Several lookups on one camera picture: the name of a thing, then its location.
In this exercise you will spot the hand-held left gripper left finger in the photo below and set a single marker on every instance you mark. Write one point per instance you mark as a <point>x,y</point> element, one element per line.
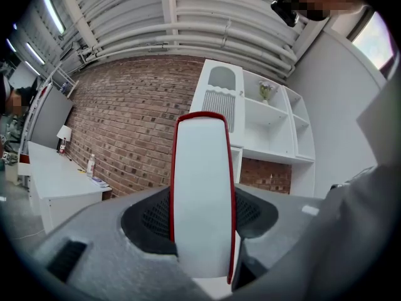
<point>103,259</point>

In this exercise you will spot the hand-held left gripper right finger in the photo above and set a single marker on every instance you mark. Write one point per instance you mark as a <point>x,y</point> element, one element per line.
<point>288,221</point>

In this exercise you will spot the red hardcover book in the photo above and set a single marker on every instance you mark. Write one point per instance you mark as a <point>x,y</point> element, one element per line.
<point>203,193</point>

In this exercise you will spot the white desk hutch shelving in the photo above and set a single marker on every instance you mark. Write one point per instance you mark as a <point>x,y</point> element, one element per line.
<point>269,136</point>

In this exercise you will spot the small white side desk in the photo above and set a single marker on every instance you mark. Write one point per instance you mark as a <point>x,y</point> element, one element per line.
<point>59,180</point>

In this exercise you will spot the person's grey shirt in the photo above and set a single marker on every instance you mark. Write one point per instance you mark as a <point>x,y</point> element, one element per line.
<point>360,230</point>

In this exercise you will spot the blue and white packet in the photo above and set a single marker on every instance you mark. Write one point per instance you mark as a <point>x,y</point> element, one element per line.
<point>99,182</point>

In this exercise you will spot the clear water bottle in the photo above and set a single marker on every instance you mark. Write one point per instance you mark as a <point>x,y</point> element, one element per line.
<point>91,166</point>

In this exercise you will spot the red label bottle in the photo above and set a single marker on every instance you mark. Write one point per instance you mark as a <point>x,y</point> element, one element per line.
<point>62,147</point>

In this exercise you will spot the red and white box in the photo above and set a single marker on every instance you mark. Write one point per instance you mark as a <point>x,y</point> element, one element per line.
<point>23,160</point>

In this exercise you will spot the white table lamp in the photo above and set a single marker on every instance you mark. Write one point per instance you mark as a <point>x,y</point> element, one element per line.
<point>64,133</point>

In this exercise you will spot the pink vase with flowers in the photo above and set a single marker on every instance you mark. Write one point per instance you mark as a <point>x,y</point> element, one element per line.
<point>265,91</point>

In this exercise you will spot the white frosted glass cabinet door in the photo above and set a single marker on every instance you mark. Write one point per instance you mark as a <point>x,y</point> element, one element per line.
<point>219,102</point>

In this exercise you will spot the grey cabinet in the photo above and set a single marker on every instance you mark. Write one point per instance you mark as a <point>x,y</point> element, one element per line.
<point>51,121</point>

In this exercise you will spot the white metal rack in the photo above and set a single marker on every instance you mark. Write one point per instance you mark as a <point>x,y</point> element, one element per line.
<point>62,75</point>

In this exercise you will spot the window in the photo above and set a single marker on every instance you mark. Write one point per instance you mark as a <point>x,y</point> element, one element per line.
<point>374,45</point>

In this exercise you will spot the ceiling tube light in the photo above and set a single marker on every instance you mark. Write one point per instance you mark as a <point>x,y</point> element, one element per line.
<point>35,53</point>
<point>54,12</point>
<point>32,68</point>

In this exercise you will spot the black head camera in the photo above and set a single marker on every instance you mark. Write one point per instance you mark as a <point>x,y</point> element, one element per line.
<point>285,11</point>

